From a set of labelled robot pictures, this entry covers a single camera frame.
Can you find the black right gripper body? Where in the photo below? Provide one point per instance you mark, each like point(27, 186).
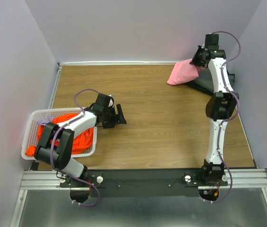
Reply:
point(197, 58)

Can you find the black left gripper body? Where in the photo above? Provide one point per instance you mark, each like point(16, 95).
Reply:
point(109, 114)

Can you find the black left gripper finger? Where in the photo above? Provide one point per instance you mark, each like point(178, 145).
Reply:
point(107, 125)
point(120, 119)

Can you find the pink t shirt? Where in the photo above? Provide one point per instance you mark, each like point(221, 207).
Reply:
point(183, 72)

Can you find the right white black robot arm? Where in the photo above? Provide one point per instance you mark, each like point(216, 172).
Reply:
point(219, 109)

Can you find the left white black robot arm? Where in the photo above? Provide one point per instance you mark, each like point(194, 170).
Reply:
point(56, 142)

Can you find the folded black t shirt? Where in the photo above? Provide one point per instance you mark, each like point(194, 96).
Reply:
point(200, 87)

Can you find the folded grey t shirt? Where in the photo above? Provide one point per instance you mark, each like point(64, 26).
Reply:
point(203, 79)

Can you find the orange t shirt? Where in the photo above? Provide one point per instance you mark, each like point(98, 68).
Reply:
point(81, 142)

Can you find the purple cloth in basket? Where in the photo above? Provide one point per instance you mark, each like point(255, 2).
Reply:
point(43, 122)

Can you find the white plastic laundry basket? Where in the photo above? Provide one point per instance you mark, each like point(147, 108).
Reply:
point(30, 135)

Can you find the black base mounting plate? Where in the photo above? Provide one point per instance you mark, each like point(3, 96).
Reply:
point(209, 194)

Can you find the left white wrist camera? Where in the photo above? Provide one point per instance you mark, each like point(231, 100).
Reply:
point(111, 102)

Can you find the aluminium table edge rail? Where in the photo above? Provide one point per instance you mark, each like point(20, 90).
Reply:
point(130, 82)

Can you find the front aluminium frame rail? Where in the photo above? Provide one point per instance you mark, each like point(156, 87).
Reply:
point(50, 180)

